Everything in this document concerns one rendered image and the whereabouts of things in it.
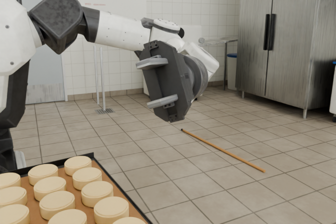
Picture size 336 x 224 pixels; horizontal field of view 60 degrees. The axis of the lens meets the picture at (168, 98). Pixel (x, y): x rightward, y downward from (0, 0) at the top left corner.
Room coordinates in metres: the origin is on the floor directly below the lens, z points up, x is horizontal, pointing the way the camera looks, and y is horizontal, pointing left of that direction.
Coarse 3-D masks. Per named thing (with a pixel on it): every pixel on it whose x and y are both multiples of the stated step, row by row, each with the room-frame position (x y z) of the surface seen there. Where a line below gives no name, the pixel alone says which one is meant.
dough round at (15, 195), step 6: (12, 186) 0.42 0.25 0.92; (18, 186) 0.42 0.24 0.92; (0, 192) 0.41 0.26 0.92; (6, 192) 0.41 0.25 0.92; (12, 192) 0.41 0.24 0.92; (18, 192) 0.41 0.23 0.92; (24, 192) 0.41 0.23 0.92; (0, 198) 0.39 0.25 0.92; (6, 198) 0.39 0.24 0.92; (12, 198) 0.39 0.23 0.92; (18, 198) 0.39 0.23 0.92; (24, 198) 0.40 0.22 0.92; (0, 204) 0.38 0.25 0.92; (6, 204) 0.38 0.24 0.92; (24, 204) 0.40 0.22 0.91
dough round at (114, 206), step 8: (104, 200) 0.39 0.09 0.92; (112, 200) 0.39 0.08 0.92; (120, 200) 0.39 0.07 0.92; (96, 208) 0.37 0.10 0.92; (104, 208) 0.37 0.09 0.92; (112, 208) 0.37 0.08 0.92; (120, 208) 0.37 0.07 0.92; (128, 208) 0.37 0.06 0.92; (96, 216) 0.36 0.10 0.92; (104, 216) 0.35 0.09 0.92; (112, 216) 0.35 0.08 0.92; (120, 216) 0.35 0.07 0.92
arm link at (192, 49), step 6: (186, 42) 0.67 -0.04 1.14; (192, 42) 0.65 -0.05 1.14; (180, 48) 0.68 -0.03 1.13; (186, 48) 0.65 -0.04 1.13; (192, 48) 0.62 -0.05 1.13; (198, 48) 0.61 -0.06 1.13; (192, 54) 0.60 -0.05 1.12; (198, 54) 0.59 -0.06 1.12; (204, 54) 0.59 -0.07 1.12; (204, 60) 0.58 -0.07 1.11; (210, 60) 0.58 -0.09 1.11; (216, 60) 0.62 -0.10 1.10; (210, 66) 0.58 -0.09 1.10; (216, 66) 0.59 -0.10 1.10
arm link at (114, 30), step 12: (108, 24) 0.80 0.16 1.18; (120, 24) 0.81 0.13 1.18; (132, 24) 0.83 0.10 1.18; (144, 24) 0.83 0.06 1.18; (156, 24) 0.82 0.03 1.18; (168, 24) 0.82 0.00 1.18; (96, 36) 0.79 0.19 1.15; (108, 36) 0.80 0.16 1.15; (120, 36) 0.81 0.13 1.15; (132, 36) 0.82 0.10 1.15; (144, 36) 0.83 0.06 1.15; (132, 48) 0.84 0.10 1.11
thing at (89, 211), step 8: (64, 168) 0.52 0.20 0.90; (64, 176) 0.49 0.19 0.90; (104, 176) 0.49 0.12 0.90; (24, 184) 0.46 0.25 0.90; (72, 184) 0.46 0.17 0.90; (112, 184) 0.46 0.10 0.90; (32, 192) 0.44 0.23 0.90; (72, 192) 0.44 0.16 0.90; (80, 192) 0.44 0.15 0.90; (120, 192) 0.44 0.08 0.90; (32, 200) 0.42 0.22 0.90; (80, 200) 0.42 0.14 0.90; (32, 208) 0.39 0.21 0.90; (80, 208) 0.39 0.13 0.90; (88, 208) 0.39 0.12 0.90; (32, 216) 0.38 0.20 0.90; (40, 216) 0.38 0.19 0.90; (88, 216) 0.38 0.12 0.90; (128, 216) 0.38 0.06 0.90; (136, 216) 0.38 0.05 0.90
